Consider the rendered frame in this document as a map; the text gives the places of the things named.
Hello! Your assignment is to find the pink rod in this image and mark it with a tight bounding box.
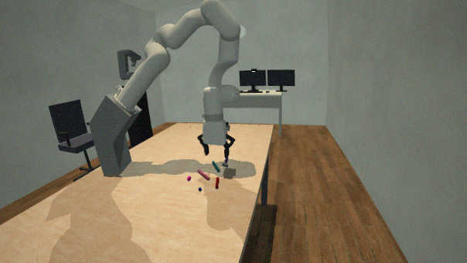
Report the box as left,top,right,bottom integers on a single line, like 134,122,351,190
198,170,210,180

